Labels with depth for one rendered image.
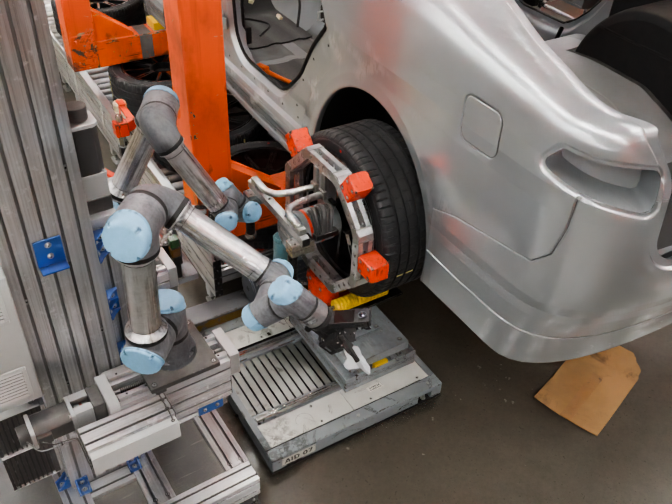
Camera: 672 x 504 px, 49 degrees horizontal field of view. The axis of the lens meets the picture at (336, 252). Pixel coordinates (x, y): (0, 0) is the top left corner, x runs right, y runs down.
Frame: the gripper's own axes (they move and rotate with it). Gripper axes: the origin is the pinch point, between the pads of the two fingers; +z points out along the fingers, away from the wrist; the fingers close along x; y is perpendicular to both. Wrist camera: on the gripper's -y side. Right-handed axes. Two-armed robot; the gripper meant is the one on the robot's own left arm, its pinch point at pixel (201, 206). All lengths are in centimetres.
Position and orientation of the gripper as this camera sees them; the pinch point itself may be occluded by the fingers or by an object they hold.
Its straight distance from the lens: 293.3
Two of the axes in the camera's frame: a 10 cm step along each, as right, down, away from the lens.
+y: 0.1, 10.0, 0.7
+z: -6.7, -0.4, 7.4
